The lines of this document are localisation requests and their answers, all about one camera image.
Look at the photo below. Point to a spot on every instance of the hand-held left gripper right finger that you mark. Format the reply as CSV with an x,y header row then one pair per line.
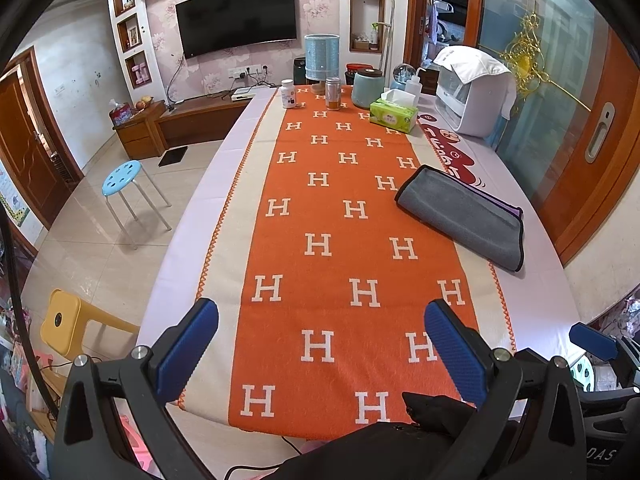
x,y
455,350

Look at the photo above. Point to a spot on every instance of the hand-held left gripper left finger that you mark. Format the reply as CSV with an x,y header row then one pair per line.
x,y
187,345

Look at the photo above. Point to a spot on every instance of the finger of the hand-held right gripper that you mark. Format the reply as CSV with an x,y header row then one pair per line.
x,y
592,340

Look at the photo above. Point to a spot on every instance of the grey towel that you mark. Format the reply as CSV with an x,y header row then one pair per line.
x,y
460,217

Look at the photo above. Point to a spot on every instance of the pale pink tablecloth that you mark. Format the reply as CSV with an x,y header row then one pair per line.
x,y
200,220

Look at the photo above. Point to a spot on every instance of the person's dark clothing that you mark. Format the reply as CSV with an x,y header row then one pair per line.
x,y
380,452

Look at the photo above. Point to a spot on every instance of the yellow plastic stool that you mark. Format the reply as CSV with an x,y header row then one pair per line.
x,y
62,321

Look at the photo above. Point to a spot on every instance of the blue round stool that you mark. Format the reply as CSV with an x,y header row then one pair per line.
x,y
122,176

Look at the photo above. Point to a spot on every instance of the orange letter-patterned blanket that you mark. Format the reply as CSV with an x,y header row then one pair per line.
x,y
330,212

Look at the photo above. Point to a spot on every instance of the black floor scale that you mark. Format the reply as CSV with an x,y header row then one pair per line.
x,y
172,156

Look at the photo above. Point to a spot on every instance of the wooden side cabinet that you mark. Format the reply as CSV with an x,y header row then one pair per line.
x,y
140,135

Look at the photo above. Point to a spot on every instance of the wooden television cabinet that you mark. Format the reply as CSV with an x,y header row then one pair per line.
x,y
205,117

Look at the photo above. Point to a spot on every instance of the glass sliding door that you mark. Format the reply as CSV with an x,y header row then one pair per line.
x,y
550,110

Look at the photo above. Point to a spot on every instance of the white countertop appliance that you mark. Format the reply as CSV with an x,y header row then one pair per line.
x,y
462,110

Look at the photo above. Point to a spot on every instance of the green tissue box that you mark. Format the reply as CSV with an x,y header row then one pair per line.
x,y
392,117

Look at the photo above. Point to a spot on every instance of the brown wooden door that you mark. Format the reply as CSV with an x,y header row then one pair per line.
x,y
30,150

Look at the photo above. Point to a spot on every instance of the white set-top box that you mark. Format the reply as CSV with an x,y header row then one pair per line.
x,y
243,94

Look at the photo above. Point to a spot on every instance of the white squeeze bottle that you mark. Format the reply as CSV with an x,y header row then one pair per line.
x,y
412,85

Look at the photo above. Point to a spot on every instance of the white pill bottle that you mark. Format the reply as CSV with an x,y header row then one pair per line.
x,y
288,96

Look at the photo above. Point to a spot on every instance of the teal lidded jar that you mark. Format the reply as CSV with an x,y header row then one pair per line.
x,y
367,89

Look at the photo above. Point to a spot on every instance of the glass snow globe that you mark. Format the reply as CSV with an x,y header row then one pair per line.
x,y
402,76

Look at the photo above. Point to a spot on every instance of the metal drink can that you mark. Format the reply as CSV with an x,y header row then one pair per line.
x,y
333,95

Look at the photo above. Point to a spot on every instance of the white folded cloth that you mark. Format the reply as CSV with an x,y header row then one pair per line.
x,y
475,67

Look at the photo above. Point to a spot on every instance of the gold hanging ornament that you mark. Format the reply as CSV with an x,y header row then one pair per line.
x,y
525,60

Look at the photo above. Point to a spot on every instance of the red canister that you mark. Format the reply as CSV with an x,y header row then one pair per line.
x,y
356,72

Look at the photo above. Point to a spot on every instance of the blue cylindrical lamp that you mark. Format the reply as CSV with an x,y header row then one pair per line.
x,y
321,60

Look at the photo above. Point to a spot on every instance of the black flat television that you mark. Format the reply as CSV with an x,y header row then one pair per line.
x,y
235,15

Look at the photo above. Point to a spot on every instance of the colourful wall poster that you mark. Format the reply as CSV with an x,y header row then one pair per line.
x,y
12,200

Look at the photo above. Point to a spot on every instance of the white wall power strip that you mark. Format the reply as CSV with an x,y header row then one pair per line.
x,y
247,70

